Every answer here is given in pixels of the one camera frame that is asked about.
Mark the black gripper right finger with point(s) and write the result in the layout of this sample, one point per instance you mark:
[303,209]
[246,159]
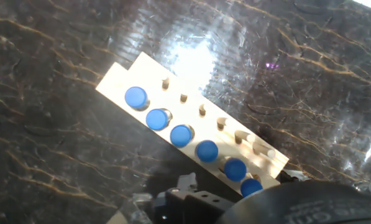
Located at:
[287,177]

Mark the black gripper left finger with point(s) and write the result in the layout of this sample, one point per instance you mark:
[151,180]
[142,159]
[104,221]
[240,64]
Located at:
[197,208]

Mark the blue capped glass test tube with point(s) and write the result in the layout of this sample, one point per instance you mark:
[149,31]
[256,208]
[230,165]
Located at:
[251,187]
[136,97]
[207,151]
[181,135]
[235,169]
[157,119]

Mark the wooden test tube rack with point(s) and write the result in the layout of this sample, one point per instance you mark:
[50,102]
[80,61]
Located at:
[189,115]

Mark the dark marble pattern mat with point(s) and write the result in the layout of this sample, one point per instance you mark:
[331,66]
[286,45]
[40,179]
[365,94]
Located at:
[64,140]

